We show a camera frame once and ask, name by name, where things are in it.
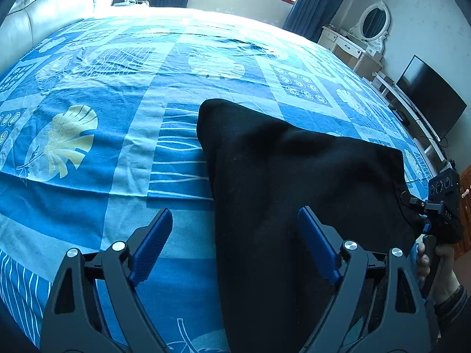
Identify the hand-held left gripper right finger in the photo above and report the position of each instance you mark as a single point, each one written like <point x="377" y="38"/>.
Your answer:
<point x="316" y="244"/>

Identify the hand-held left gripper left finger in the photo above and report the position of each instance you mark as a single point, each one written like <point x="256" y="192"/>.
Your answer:
<point x="154" y="241"/>

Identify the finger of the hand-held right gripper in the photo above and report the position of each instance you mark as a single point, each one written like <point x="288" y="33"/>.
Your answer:
<point x="427" y="227"/>
<point x="417" y="203"/>

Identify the black pants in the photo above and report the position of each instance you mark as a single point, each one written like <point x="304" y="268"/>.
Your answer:
<point x="294" y="191"/>

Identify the person's right forearm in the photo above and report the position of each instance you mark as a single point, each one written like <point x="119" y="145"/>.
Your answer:
<point x="454" y="312"/>

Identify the person's right hand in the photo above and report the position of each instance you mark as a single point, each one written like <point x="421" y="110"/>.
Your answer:
<point x="447" y="268"/>

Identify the white television stand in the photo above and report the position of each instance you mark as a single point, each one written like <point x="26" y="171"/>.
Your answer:
<point x="408" y="110"/>

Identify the black flat television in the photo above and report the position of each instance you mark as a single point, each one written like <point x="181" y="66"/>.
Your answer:
<point x="430" y="99"/>

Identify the blue patterned bed sheet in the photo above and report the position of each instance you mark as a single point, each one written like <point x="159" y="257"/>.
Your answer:
<point x="110" y="117"/>

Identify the white dressing table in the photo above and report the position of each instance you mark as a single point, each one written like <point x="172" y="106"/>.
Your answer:
<point x="342" y="44"/>

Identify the white oval framed mirror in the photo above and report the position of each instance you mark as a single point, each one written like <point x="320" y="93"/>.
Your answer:
<point x="373" y="24"/>

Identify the white power strip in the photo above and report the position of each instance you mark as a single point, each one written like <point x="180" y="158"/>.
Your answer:
<point x="128" y="3"/>

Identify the white leather headboard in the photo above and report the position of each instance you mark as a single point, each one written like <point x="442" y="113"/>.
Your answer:
<point x="48" y="11"/>

